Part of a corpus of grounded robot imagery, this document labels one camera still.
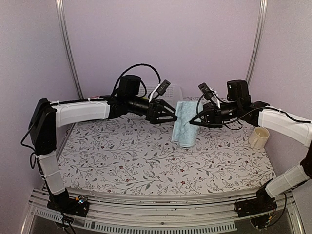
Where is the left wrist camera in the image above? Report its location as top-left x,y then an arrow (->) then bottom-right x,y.
117,75 -> 141,96

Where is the right aluminium frame post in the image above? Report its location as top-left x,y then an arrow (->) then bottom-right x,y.
245,0 -> 268,86

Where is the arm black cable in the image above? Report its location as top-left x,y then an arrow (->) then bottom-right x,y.
112,63 -> 163,96
196,92 -> 244,130

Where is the aluminium front rail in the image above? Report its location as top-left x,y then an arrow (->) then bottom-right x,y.
21,188 -> 306,234

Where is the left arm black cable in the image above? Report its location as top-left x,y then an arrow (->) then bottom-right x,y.
112,63 -> 163,96

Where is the white plastic basket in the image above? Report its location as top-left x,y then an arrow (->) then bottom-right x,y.
145,84 -> 183,106

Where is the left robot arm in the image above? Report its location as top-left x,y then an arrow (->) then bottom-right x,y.
26,95 -> 177,212

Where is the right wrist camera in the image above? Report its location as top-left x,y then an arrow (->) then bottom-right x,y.
227,79 -> 251,101

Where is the light blue towel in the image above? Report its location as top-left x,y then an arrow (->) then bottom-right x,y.
171,101 -> 199,148

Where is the left aluminium frame post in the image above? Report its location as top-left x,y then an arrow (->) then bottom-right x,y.
55,0 -> 84,99

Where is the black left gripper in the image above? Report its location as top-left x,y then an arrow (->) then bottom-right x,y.
128,96 -> 179,125

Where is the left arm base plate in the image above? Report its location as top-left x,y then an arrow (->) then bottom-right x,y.
47,194 -> 90,217

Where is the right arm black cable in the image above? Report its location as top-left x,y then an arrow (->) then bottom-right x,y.
196,92 -> 244,130

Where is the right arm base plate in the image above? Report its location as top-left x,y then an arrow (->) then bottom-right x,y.
234,198 -> 277,217

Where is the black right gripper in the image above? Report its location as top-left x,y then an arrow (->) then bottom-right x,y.
189,100 -> 241,128

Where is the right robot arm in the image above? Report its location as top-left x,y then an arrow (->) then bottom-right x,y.
190,101 -> 312,213

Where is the cream ceramic mug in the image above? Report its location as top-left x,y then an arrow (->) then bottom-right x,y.
249,127 -> 270,149

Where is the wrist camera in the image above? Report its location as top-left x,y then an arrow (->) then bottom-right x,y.
117,75 -> 141,96
227,79 -> 251,101

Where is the aluminium frame post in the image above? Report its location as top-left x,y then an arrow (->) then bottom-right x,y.
245,0 -> 268,86
55,0 -> 84,99

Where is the floral patterned tablecloth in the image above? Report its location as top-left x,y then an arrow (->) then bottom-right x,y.
58,116 -> 275,195

